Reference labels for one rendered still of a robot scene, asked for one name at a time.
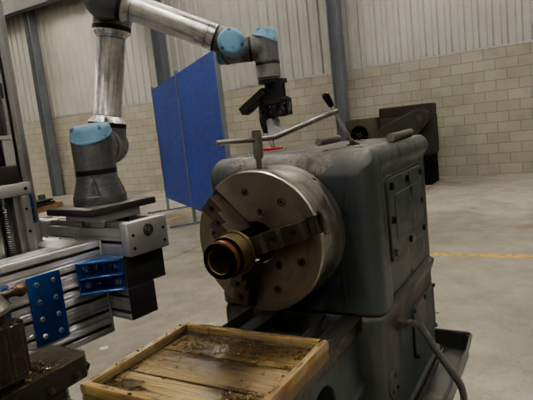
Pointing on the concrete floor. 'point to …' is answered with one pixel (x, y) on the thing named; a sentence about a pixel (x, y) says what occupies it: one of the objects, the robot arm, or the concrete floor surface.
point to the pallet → (46, 203)
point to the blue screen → (190, 132)
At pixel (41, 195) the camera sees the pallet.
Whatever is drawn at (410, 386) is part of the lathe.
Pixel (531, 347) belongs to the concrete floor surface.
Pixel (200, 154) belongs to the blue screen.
